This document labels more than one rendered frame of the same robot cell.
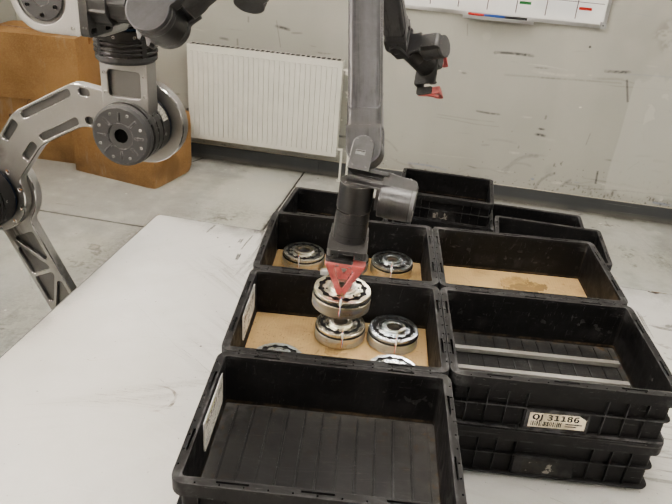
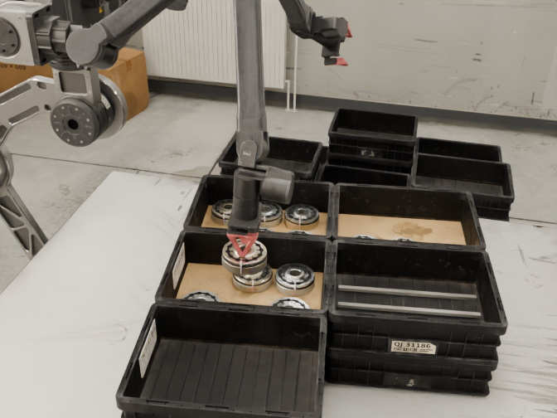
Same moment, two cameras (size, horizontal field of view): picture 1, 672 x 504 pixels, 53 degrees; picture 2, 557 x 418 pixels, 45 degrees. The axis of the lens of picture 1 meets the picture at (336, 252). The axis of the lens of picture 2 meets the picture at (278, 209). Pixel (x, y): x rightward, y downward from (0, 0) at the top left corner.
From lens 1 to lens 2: 42 cm
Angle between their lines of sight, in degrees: 5
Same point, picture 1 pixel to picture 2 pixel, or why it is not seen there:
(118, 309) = (80, 260)
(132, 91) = (79, 88)
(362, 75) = (246, 93)
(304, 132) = not seen: hidden behind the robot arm
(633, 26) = not seen: outside the picture
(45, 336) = (24, 285)
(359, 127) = (245, 133)
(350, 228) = (244, 209)
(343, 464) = (245, 384)
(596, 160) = (531, 82)
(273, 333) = (200, 281)
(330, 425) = (239, 354)
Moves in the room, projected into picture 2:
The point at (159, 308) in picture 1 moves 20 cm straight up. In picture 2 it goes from (113, 258) to (106, 202)
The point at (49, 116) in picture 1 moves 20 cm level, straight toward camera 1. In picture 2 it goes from (15, 104) to (19, 133)
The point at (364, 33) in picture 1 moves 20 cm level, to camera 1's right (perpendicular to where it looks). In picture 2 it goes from (246, 60) to (343, 64)
